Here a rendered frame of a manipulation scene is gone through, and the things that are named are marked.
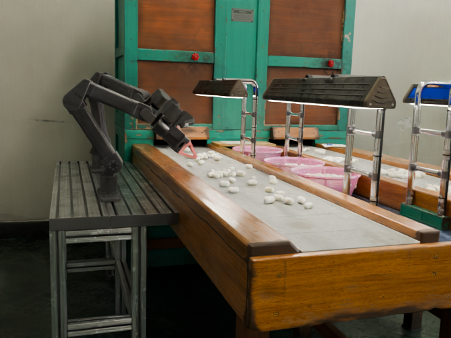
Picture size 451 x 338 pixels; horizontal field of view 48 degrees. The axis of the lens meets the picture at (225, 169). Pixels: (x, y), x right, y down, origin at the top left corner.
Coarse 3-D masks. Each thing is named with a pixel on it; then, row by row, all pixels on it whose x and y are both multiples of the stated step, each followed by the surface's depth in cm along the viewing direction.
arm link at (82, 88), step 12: (84, 84) 174; (96, 84) 176; (72, 96) 174; (84, 96) 175; (96, 96) 177; (108, 96) 178; (120, 96) 179; (72, 108) 175; (120, 108) 179; (132, 108) 179; (144, 108) 180; (144, 120) 180
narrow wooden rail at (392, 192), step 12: (312, 156) 241; (360, 180) 196; (384, 180) 182; (396, 180) 181; (360, 192) 196; (384, 192) 181; (396, 192) 175; (420, 192) 163; (432, 192) 161; (384, 204) 182; (396, 204) 175; (420, 204) 163; (432, 204) 158
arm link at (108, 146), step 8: (72, 112) 176; (80, 112) 176; (88, 112) 178; (80, 120) 177; (88, 120) 178; (88, 128) 178; (96, 128) 179; (88, 136) 179; (96, 136) 179; (104, 136) 181; (96, 144) 180; (104, 144) 180; (104, 152) 180; (112, 152) 181; (104, 160) 180; (120, 160) 181; (120, 168) 182
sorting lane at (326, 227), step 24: (192, 168) 210; (216, 168) 212; (240, 168) 214; (240, 192) 164; (264, 192) 165; (288, 192) 166; (264, 216) 134; (288, 216) 135; (312, 216) 136; (336, 216) 137; (360, 216) 138; (312, 240) 114; (336, 240) 115; (360, 240) 115; (384, 240) 116; (408, 240) 116
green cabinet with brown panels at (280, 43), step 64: (128, 0) 259; (192, 0) 271; (256, 0) 281; (320, 0) 293; (128, 64) 265; (192, 64) 276; (256, 64) 286; (320, 64) 298; (128, 128) 270; (320, 128) 305
